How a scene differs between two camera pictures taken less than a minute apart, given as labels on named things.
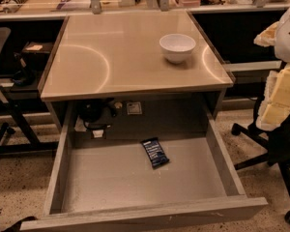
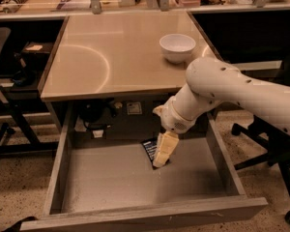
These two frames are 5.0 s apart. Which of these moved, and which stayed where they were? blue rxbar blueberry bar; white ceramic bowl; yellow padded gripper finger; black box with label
Moved: yellow padded gripper finger
Stayed: black box with label; blue rxbar blueberry bar; white ceramic bowl
